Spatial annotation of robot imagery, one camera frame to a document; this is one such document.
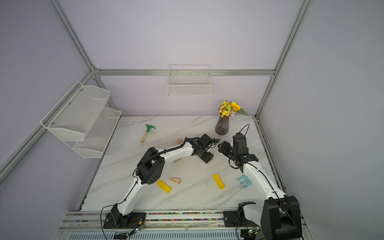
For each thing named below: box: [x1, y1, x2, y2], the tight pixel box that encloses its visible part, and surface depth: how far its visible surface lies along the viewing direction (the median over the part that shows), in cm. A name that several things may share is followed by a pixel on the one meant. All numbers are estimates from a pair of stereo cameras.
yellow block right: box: [213, 173, 226, 190], surface depth 88 cm
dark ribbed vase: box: [215, 115, 230, 136], surface depth 107 cm
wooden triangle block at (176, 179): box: [169, 177, 181, 184], surface depth 88 cm
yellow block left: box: [156, 179, 172, 194], surface depth 86 cm
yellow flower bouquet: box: [218, 100, 250, 118], surface depth 92 cm
